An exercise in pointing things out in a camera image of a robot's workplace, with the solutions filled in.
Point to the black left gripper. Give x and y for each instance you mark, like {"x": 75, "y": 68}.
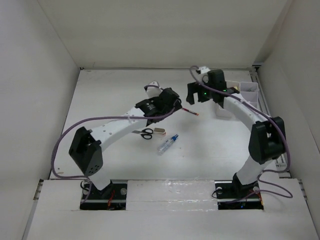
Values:
{"x": 177, "y": 107}

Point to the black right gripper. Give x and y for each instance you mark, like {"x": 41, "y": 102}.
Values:
{"x": 193, "y": 88}

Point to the red gel pen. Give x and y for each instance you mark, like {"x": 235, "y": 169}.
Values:
{"x": 190, "y": 111}

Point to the beige eraser block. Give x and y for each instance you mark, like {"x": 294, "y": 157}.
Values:
{"x": 159, "y": 131}

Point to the black handled scissors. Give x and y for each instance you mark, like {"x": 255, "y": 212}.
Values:
{"x": 146, "y": 133}

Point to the clear glue bottle blue cap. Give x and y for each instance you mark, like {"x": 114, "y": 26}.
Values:
{"x": 167, "y": 144}

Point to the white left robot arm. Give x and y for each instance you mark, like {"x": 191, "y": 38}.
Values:
{"x": 88, "y": 145}

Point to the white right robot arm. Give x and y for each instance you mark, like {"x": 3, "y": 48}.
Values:
{"x": 267, "y": 140}

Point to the white divided organizer left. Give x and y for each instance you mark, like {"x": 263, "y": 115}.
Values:
{"x": 221, "y": 112}

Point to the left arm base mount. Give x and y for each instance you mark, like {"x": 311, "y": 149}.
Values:
{"x": 111, "y": 198}

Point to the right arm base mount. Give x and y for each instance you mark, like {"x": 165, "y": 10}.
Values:
{"x": 228, "y": 198}

